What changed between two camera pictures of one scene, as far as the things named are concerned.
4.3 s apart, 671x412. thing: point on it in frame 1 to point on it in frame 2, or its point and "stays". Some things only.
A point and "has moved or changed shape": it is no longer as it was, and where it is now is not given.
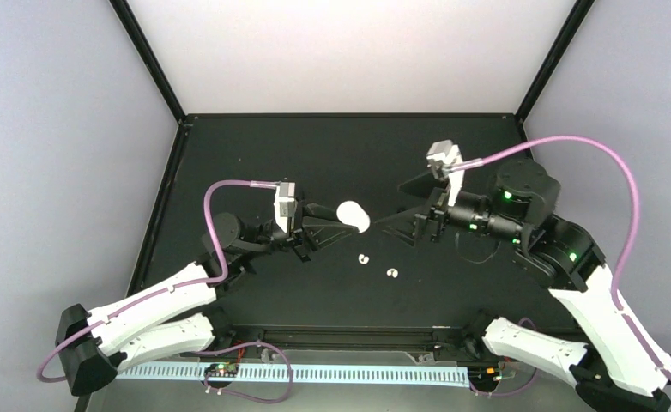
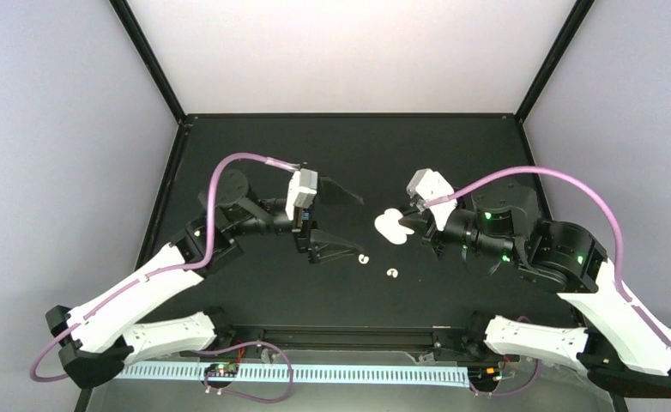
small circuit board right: [484, 375] stays
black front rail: [359, 337] stays
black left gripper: [304, 234] to [308, 239]
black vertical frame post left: [151, 62] stays
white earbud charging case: [352, 213] has moved or changed shape
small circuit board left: [222, 369] stays
